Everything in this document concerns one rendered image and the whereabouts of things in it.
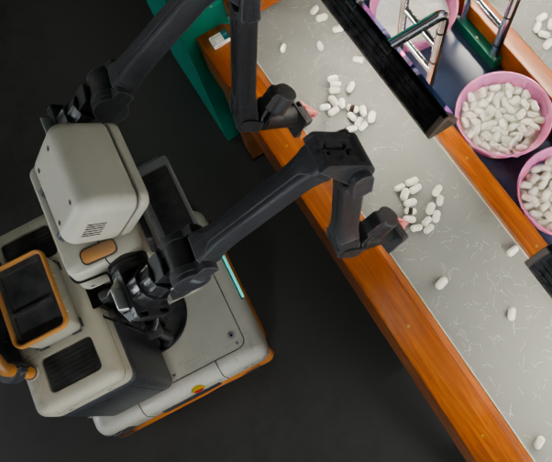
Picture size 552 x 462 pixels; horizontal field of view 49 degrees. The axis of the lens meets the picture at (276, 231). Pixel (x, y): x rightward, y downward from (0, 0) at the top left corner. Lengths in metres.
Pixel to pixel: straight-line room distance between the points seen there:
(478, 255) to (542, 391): 0.38
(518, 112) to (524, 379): 0.75
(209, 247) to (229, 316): 1.03
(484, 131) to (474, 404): 0.75
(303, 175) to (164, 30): 0.44
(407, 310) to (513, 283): 0.29
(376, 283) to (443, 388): 0.31
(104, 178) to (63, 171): 0.07
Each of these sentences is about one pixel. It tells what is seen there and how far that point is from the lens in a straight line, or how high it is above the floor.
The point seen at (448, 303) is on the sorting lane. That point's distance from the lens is 1.67.
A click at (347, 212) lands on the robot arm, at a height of 1.19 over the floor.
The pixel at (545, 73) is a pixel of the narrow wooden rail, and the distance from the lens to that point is 1.94.
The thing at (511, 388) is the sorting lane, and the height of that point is 0.74.
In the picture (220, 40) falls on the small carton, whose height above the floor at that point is 0.78.
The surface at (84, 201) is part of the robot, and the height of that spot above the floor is 1.39.
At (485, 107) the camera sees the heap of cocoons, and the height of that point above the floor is 0.73.
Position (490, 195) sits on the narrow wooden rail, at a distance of 1.74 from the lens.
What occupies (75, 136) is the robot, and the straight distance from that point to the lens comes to 1.23.
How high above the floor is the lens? 2.37
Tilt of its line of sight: 72 degrees down
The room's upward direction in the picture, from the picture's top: 23 degrees counter-clockwise
